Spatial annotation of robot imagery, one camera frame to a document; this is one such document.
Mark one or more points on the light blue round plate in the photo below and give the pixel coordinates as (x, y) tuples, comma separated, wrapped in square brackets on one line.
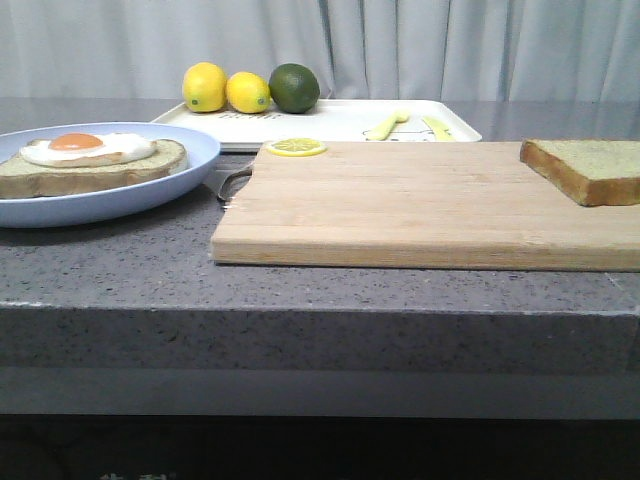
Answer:
[(202, 153)]

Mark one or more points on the fried egg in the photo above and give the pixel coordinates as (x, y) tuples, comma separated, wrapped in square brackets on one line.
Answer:
[(88, 150)]

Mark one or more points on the bread slice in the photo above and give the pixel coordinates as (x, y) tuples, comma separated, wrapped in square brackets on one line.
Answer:
[(591, 172), (21, 178)]

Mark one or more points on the white rectangular tray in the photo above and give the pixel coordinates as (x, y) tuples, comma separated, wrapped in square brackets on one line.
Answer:
[(330, 120)]

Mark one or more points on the lemon slice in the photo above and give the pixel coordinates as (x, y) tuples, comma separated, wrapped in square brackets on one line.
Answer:
[(296, 147)]

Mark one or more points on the wooden cutting board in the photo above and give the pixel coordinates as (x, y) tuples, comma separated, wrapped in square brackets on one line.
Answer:
[(419, 205)]

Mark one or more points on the yellow plastic spoon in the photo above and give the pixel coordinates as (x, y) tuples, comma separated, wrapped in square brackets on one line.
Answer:
[(384, 128)]

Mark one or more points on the green lime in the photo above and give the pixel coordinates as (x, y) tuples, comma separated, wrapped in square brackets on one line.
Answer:
[(294, 88)]

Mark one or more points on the yellow plastic knife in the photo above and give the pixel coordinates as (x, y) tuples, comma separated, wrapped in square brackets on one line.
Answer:
[(441, 131)]

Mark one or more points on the right yellow lemon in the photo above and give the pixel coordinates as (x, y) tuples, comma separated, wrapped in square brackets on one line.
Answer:
[(248, 93)]

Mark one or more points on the yellow lemon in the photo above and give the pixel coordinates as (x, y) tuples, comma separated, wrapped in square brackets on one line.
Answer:
[(204, 88), (248, 93)]

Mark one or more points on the left yellow lemon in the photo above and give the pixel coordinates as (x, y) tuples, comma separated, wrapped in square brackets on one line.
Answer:
[(204, 88)]

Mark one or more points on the white curtain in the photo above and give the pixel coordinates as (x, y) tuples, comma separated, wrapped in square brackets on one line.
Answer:
[(443, 50)]

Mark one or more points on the metal cutting board handle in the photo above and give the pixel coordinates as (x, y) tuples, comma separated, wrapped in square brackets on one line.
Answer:
[(226, 190)]

